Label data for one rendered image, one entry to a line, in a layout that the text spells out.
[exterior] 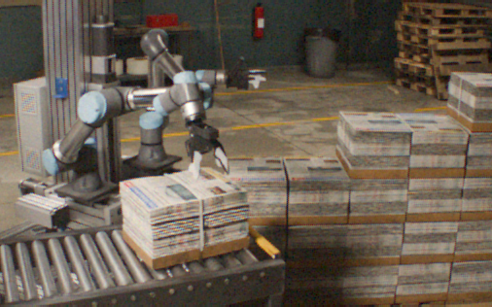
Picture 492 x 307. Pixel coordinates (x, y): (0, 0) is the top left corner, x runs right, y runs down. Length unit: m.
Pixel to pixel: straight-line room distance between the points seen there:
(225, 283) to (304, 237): 0.96
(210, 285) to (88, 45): 1.37
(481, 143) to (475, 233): 0.48
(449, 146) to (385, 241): 0.56
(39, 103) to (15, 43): 6.04
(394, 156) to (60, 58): 1.64
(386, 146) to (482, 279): 0.95
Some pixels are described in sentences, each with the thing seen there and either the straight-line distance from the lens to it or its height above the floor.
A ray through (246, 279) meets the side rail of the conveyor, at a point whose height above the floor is 0.77.
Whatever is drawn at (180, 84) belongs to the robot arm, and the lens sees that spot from 2.06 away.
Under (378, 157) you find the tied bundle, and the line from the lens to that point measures 2.95.
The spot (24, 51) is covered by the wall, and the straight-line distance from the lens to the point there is 9.17.
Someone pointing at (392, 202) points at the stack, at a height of 0.71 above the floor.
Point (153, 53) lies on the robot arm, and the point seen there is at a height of 1.36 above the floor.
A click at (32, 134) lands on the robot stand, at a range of 3.22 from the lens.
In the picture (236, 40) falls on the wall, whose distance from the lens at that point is 9.95.
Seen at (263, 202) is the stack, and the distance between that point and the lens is 2.93.
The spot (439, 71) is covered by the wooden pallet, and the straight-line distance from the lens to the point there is 8.95.
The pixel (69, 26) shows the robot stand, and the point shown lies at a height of 1.53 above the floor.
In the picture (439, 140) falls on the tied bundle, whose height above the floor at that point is 1.02.
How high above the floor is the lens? 1.81
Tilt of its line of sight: 17 degrees down
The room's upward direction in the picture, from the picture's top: 1 degrees clockwise
